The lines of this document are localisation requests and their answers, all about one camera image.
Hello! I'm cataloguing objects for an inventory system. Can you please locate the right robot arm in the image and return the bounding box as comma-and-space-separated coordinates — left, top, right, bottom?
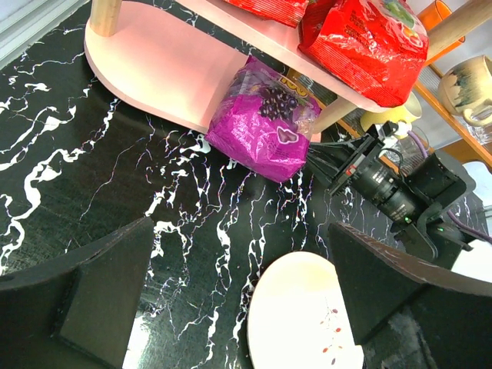
306, 134, 491, 269

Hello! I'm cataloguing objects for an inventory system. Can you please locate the pink and cream plate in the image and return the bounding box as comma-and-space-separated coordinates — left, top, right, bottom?
247, 251, 364, 368

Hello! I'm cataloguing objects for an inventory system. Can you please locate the pink three-tier shelf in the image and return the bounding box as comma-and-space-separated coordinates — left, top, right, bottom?
83, 0, 492, 144

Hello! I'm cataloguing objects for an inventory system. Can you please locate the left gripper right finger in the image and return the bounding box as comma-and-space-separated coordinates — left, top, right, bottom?
328, 223, 491, 368

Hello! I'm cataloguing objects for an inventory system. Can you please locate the small clear glass bottom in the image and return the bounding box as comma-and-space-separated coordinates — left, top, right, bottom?
392, 127, 429, 166

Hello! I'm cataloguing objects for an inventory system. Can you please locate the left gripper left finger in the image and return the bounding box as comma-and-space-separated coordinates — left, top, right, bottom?
1, 218, 154, 368

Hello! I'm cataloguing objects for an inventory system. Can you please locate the yellow mug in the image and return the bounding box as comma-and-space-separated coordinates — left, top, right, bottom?
360, 92, 422, 131

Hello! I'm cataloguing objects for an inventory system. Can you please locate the beige round ceramic mug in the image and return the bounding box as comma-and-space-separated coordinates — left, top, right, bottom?
437, 55, 491, 127

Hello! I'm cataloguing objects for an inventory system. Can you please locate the orange mug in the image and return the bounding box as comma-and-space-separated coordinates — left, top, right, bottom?
417, 0, 466, 67

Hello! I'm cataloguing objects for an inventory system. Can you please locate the purple candy bag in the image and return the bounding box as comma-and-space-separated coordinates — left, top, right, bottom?
205, 56, 321, 183

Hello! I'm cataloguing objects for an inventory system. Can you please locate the clear glass middle shelf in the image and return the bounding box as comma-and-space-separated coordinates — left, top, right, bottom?
467, 108, 491, 145

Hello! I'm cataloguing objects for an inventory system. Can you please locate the brown wooden cup rack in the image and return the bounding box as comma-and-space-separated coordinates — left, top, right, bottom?
412, 65, 491, 168

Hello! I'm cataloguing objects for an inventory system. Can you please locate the red candy bag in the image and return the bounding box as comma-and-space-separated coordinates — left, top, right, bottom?
225, 0, 310, 28
298, 0, 429, 108

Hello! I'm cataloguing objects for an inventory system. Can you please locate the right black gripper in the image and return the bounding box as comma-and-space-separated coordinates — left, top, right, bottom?
307, 134, 475, 261

